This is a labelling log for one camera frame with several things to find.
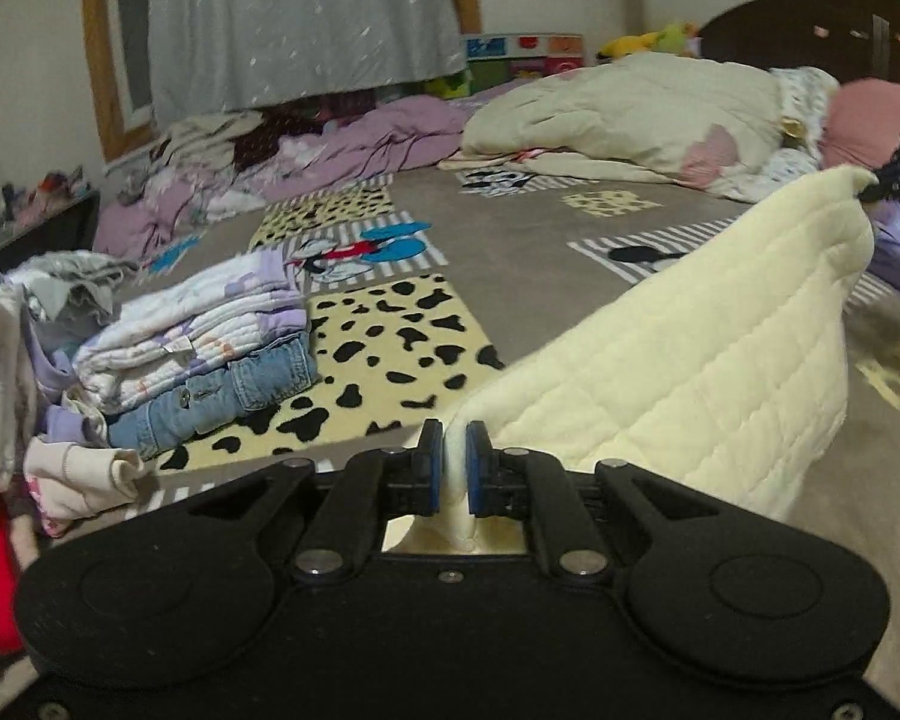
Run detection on yellow green plush toy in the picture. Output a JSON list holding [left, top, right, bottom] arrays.
[[596, 21, 703, 62]]

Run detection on folded blue jeans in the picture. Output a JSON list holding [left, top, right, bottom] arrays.
[[105, 330, 320, 460]]

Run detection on white striped garment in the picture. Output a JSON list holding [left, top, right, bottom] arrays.
[[148, 111, 265, 170]]

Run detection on dark side shelf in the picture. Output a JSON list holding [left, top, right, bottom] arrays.
[[0, 169, 103, 272]]

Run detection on cream duvet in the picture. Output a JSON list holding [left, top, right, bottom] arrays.
[[439, 51, 790, 190]]

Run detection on white pink garment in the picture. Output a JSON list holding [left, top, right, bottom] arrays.
[[22, 433, 149, 539]]

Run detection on dark maroon garment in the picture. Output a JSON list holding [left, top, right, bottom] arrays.
[[231, 106, 327, 170]]

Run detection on grey speckled curtain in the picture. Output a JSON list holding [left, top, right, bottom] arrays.
[[146, 0, 470, 125]]

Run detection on white floral pillow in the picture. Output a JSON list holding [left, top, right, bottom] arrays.
[[750, 66, 842, 202]]

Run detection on light purple garment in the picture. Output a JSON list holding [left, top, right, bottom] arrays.
[[21, 313, 115, 445]]

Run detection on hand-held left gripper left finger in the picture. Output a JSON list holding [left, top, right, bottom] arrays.
[[187, 418, 448, 586]]

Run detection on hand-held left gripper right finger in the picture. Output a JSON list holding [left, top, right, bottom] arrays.
[[465, 420, 715, 586]]

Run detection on cream quilted garment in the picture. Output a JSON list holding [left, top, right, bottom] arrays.
[[385, 165, 882, 557]]

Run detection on dark wooden headboard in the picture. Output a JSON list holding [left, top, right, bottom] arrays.
[[697, 0, 900, 88]]

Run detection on stack of folded clothes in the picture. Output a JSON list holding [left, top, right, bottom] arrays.
[[71, 250, 310, 415]]

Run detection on grey white crumpled garment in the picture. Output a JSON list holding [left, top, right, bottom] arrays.
[[0, 250, 140, 325]]

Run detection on pink pillow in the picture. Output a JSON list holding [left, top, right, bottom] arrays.
[[820, 78, 900, 175]]

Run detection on purple blanket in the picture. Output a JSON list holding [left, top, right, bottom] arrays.
[[94, 77, 545, 263]]

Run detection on colourful toy box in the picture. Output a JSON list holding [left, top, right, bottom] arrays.
[[460, 32, 587, 89]]

